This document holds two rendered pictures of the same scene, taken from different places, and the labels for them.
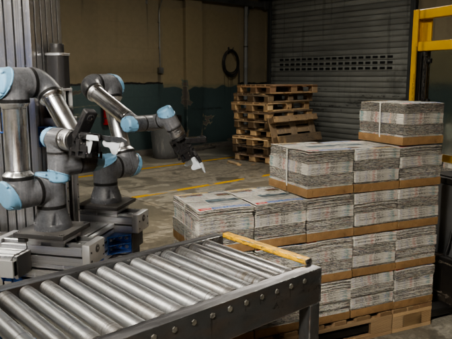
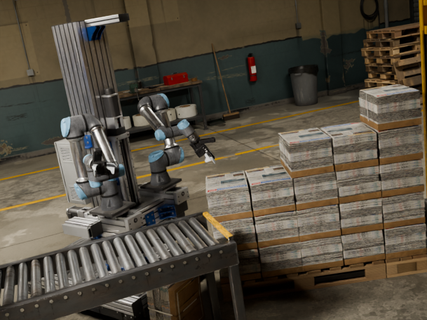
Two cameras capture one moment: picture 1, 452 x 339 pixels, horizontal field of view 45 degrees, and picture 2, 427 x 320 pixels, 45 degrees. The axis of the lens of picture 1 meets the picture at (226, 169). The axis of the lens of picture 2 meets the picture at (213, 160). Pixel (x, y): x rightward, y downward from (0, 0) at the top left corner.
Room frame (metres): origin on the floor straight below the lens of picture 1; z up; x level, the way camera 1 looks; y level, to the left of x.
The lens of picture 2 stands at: (-0.49, -1.27, 1.91)
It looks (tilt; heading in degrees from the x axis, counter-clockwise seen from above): 15 degrees down; 24
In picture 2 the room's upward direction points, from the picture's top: 9 degrees counter-clockwise
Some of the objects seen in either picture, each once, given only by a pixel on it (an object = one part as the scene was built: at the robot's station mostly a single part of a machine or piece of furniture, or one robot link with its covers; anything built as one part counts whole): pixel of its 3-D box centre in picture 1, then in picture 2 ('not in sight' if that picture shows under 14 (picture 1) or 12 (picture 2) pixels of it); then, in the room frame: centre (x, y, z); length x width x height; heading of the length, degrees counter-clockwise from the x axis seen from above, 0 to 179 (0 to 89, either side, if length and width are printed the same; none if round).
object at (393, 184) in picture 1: (355, 180); (349, 157); (2.99, -0.72, 0.86); 0.38 x 0.29 x 0.04; 23
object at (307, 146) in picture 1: (311, 146); (303, 135); (2.87, -0.45, 1.06); 0.37 x 0.29 x 0.01; 26
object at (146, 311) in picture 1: (120, 298); (112, 259); (1.55, 0.32, 0.77); 0.47 x 0.05 x 0.05; 41
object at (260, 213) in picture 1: (286, 267); (293, 225); (2.82, -0.33, 0.42); 1.17 x 0.39 x 0.83; 114
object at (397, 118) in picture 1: (395, 212); (392, 180); (3.11, -0.99, 0.65); 0.39 x 0.30 x 1.29; 24
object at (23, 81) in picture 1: (16, 139); (80, 158); (2.07, 0.80, 1.19); 0.15 x 0.12 x 0.55; 141
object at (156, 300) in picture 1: (138, 292); (124, 256); (1.59, 0.27, 0.77); 0.47 x 0.05 x 0.05; 41
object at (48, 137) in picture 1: (56, 139); (91, 162); (1.90, 0.59, 1.21); 0.11 x 0.08 x 0.09; 51
